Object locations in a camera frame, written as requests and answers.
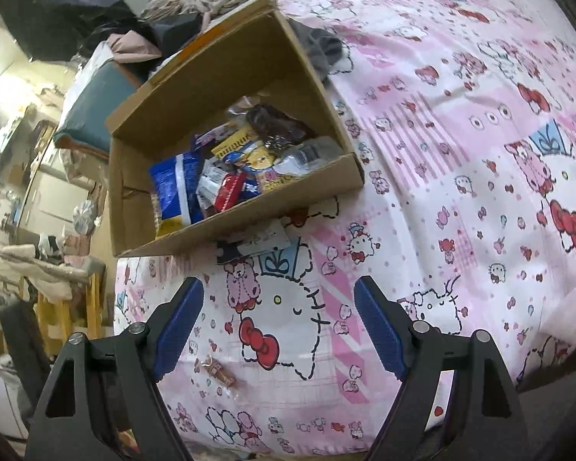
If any white cloth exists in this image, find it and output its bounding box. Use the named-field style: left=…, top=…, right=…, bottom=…
left=0, top=245, right=106, bottom=298

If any pink cartoon printed bedsheet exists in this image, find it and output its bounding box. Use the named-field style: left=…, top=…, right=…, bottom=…
left=113, top=0, right=576, bottom=457

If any white cabinet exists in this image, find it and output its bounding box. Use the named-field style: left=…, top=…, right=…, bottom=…
left=22, top=168, right=92, bottom=236

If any cardboard box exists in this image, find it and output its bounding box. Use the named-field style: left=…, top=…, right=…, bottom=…
left=104, top=0, right=366, bottom=259

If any pink cloth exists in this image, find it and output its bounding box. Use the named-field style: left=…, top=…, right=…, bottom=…
left=108, top=31, right=161, bottom=63

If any silver grey snack packet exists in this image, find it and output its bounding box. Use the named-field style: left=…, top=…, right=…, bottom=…
left=273, top=135, right=346, bottom=178

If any yellow patterned snack packet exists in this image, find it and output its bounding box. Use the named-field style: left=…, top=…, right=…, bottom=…
left=262, top=168, right=301, bottom=195

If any black cloth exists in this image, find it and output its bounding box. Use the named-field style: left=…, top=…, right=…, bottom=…
left=151, top=12, right=205, bottom=53

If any black white packet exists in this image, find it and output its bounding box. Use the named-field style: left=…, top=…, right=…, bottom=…
left=216, top=223, right=291, bottom=265

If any yellow wooden frame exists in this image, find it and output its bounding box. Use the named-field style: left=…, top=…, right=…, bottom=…
left=36, top=271, right=107, bottom=353

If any grey plastic bag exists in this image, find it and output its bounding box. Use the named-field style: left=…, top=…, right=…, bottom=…
left=72, top=199, right=101, bottom=236

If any dark brown snack packet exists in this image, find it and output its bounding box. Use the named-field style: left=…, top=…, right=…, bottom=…
left=245, top=104, right=318, bottom=147

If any black bag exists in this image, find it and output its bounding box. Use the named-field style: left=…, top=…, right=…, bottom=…
left=5, top=0, right=140, bottom=58

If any small brown candy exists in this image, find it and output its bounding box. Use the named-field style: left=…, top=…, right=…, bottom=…
left=199, top=355, right=238, bottom=389

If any red white snack packet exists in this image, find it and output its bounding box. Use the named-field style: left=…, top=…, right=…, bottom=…
left=198, top=162, right=249, bottom=214

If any teal cushion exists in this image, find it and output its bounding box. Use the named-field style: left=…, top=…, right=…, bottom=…
left=53, top=60, right=142, bottom=154

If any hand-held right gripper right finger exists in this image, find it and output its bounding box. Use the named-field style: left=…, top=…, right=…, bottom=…
left=354, top=275, right=531, bottom=461

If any blue yellow cartoon snack packet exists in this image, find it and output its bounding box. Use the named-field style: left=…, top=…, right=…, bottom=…
left=210, top=134, right=279, bottom=174

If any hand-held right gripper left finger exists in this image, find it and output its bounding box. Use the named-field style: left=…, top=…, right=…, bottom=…
left=26, top=276, right=205, bottom=461

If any grey cloth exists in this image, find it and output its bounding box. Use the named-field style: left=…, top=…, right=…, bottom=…
left=295, top=22, right=349, bottom=85

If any purple snack packet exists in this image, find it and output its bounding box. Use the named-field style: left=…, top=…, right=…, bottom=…
left=192, top=122, right=236, bottom=149

